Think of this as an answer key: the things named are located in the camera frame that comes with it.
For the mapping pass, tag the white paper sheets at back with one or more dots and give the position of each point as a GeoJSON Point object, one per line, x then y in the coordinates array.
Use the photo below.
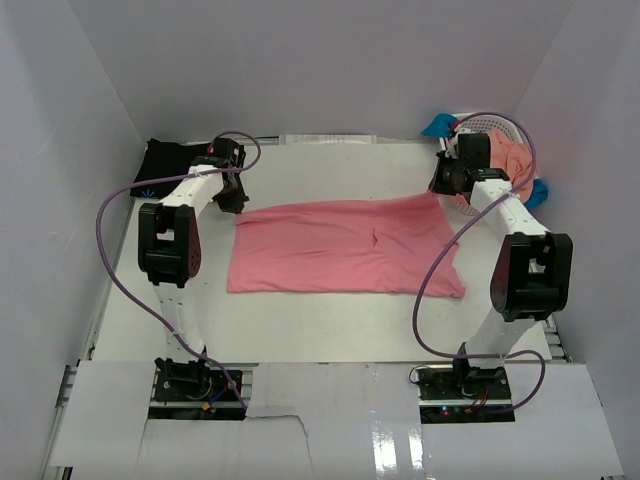
{"type": "Point", "coordinates": [317, 139]}

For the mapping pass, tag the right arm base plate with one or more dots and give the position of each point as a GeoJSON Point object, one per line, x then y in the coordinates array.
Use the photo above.
{"type": "Point", "coordinates": [447, 398]}

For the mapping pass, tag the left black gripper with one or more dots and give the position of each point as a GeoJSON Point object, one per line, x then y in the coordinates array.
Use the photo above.
{"type": "Point", "coordinates": [235, 204]}

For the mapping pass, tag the white perforated laundry basket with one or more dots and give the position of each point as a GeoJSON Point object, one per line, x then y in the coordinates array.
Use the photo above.
{"type": "Point", "coordinates": [483, 123]}

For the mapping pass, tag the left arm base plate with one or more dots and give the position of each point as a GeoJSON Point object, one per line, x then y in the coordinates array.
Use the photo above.
{"type": "Point", "coordinates": [196, 391]}

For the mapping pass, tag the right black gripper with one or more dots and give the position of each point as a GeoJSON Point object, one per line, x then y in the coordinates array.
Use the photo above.
{"type": "Point", "coordinates": [437, 186]}

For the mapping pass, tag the salmon orange t shirt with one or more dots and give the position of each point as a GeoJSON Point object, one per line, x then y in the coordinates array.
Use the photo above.
{"type": "Point", "coordinates": [515, 159]}

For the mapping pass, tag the pink t shirt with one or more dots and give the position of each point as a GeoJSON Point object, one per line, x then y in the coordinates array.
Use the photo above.
{"type": "Point", "coordinates": [345, 246]}

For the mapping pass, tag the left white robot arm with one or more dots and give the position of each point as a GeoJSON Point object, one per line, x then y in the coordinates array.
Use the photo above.
{"type": "Point", "coordinates": [169, 247]}

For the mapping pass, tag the folded black t shirt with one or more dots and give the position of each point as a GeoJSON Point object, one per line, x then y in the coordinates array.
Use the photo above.
{"type": "Point", "coordinates": [164, 159]}

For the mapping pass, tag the blue t shirt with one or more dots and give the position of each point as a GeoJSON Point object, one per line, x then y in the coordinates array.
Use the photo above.
{"type": "Point", "coordinates": [445, 128]}

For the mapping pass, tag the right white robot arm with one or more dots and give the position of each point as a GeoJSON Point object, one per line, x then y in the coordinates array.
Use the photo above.
{"type": "Point", "coordinates": [531, 277]}

